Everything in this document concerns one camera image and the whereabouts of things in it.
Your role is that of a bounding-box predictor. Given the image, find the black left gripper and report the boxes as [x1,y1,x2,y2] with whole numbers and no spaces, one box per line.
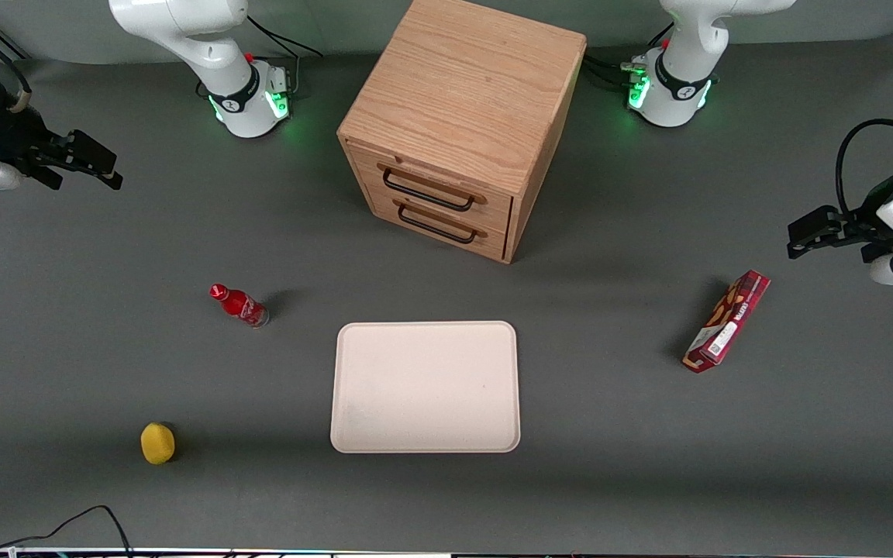
[787,172,893,265]

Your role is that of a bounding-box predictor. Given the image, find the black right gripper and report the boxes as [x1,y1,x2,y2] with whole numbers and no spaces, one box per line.
[0,107,124,191]

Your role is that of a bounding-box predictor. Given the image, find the wooden drawer with inside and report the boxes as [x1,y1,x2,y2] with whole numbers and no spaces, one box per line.
[346,142,515,233]

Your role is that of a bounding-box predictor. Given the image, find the black metal drawer handle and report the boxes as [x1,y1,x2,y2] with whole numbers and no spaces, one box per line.
[396,200,486,246]
[381,164,486,212]

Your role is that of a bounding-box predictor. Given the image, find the wooden drawer cabinet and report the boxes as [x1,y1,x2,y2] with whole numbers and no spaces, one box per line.
[336,0,588,265]

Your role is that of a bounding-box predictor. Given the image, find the red snack box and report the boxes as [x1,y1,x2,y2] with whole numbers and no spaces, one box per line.
[682,270,771,374]

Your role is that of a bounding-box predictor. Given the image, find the red soda bottle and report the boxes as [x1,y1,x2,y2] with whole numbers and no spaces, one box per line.
[209,284,270,329]

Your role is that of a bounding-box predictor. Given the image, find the yellow lemon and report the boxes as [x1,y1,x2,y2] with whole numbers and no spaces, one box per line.
[140,422,177,466]

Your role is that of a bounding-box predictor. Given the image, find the cream plastic tray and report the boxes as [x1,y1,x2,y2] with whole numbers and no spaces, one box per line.
[329,321,522,454]

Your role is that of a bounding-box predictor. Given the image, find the black looped cable of left arm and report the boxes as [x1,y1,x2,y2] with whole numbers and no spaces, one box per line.
[836,119,893,219]

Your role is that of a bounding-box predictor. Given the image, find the black cable along right arm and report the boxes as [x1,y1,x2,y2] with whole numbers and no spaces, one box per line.
[0,58,33,114]

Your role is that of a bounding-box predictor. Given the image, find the black cables at right arm base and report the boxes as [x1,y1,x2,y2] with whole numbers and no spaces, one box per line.
[247,14,324,103]

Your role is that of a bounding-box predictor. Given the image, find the black cables at arm base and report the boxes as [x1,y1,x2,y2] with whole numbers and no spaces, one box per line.
[582,22,676,95]
[247,14,324,103]

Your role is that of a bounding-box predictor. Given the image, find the black cables at left arm base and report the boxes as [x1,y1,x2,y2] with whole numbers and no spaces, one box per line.
[582,22,676,95]

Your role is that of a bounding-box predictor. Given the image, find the black cable on table edge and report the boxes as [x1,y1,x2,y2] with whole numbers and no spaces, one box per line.
[0,505,133,558]

